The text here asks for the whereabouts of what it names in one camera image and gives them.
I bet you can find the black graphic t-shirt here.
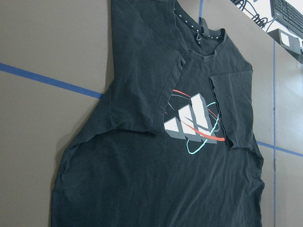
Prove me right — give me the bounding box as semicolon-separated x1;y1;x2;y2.
51;0;264;227

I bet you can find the grey box on desk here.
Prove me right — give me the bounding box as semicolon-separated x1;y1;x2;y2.
267;29;303;56

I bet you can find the black computer keyboard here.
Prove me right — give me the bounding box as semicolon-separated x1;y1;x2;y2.
270;0;303;35

